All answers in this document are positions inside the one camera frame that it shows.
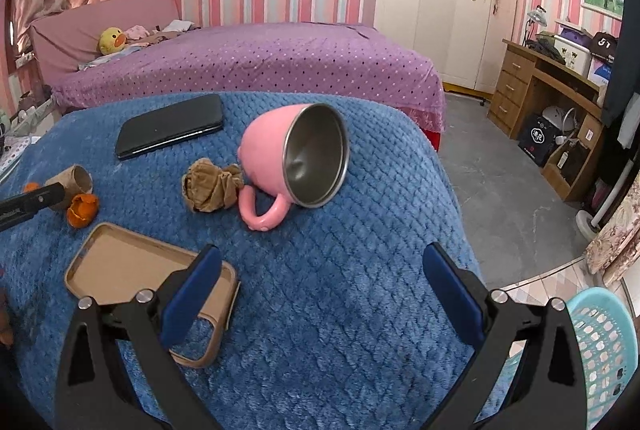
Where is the pink covered headboard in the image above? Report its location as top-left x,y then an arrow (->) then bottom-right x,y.
29,0 -> 181,83

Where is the black bag with white print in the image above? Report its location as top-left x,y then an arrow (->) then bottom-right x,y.
590,31 -> 619,60

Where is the floral patterned cloth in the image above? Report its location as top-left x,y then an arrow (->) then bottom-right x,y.
585,170 -> 640,288

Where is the blue quilted blanket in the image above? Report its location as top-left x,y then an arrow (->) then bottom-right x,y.
0,90 -> 506,430

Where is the tan phone case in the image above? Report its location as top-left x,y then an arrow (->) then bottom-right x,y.
64,222 -> 240,369

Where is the desk lamp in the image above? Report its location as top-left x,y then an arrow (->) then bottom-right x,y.
522,4 -> 548,45

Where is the purple dotted bed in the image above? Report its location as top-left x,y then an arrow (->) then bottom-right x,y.
50,22 -> 447,135

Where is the white fan stand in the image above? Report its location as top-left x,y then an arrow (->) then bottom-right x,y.
575,160 -> 631,241

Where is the black smartphone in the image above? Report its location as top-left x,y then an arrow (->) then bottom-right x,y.
115,94 -> 224,161

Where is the cream wardrobe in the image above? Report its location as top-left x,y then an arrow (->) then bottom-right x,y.
375,0 -> 521,95

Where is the dark hanging clothing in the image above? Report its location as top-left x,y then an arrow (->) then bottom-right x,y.
600,0 -> 640,125

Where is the white storage box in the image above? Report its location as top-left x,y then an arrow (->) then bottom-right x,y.
552,34 -> 593,78

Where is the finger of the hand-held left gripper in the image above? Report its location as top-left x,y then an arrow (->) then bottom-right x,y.
0,184 -> 67,233

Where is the large orange peel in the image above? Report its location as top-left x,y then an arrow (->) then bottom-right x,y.
67,193 -> 99,229

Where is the crumpled brown stocking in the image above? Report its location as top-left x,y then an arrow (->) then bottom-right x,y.
181,158 -> 246,213

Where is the teal plastic basket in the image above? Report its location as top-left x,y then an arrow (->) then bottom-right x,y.
565,287 -> 639,430

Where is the pink cup with steel inside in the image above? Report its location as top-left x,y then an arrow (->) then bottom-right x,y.
238,103 -> 350,231

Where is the wooden desk with drawers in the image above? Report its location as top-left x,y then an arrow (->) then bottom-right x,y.
487,38 -> 608,203

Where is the pile of clothes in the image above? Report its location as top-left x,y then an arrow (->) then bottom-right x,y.
125,20 -> 201,44

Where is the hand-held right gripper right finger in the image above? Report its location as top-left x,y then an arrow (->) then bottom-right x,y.
422,241 -> 587,430

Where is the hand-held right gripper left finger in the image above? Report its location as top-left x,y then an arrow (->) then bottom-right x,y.
54,244 -> 224,430

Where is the cardboard tube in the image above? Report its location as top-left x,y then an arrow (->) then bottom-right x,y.
45,165 -> 94,211

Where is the yellow duck plush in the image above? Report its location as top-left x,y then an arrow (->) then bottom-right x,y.
98,26 -> 127,56

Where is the black paper bag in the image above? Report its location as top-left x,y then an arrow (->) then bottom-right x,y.
516,112 -> 561,168

